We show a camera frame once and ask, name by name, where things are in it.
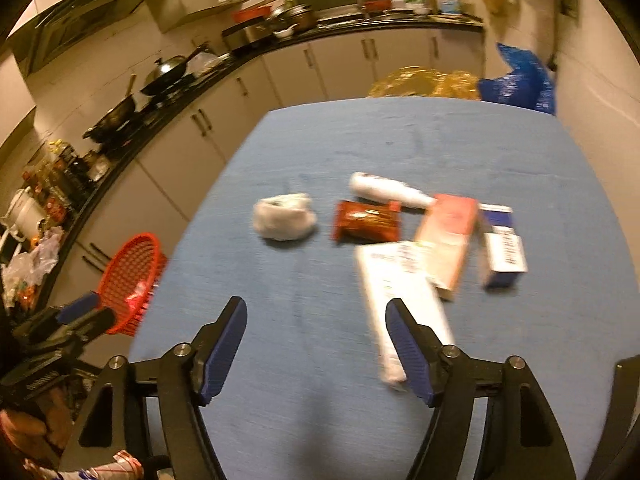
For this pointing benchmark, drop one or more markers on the red plastic basin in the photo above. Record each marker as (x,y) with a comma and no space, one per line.
(252,14)

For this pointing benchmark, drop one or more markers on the white plastic bottle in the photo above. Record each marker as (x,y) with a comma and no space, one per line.
(380,187)

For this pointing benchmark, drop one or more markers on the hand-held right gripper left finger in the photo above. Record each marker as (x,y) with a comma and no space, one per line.
(222,355)

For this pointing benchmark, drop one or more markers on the small red tray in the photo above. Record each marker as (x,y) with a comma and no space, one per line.
(377,5)

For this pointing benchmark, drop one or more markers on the black range hood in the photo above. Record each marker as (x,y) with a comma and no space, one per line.
(95,25)

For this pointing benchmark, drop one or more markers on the blue plastic bag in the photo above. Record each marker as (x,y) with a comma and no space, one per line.
(520,85)

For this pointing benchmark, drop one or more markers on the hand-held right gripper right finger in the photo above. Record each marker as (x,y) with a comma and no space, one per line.
(410,355)

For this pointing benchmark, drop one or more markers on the wok with metal lid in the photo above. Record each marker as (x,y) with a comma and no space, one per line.
(167,72)

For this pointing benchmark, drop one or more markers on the blue tablecloth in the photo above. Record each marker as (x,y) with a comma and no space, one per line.
(310,170)

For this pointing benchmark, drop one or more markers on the red mesh basket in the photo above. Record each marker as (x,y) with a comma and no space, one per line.
(135,265)

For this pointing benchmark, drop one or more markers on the clear bag beside wok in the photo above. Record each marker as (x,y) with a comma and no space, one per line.
(206,64)

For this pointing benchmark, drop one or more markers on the orange cardboard box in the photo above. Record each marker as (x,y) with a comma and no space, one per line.
(447,240)

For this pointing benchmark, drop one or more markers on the row of condiment bottles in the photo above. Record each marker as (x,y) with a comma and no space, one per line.
(60,180)

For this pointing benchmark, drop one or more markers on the white electric kettle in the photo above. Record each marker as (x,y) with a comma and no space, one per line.
(22,215)

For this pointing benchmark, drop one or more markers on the small white bowl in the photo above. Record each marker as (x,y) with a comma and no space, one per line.
(284,33)

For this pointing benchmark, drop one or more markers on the blue and white box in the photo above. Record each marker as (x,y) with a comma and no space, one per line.
(502,255)

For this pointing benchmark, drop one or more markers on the stainless steel cooker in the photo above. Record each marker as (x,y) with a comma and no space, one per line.
(245,35)

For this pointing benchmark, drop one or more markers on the black kitchen counter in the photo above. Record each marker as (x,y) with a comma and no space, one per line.
(345,27)

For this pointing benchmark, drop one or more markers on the grey base cabinets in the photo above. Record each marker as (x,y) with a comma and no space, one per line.
(340,65)

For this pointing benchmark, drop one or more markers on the stacked metal pots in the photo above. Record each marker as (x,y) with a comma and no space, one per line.
(295,17)

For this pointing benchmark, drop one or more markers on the brown snack packet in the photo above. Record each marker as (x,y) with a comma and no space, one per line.
(367,220)

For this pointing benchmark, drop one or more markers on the white tissue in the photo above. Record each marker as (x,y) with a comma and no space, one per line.
(285,220)

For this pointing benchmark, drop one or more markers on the yellow plastic bag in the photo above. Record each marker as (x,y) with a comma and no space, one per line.
(425,85)

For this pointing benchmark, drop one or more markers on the white medicine box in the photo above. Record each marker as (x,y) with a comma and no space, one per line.
(390,280)

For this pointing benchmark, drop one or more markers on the crumpled clear plastic bags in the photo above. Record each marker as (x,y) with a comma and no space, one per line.
(32,265)

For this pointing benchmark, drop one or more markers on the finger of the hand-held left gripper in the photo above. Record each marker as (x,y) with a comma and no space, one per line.
(80,305)
(92,322)

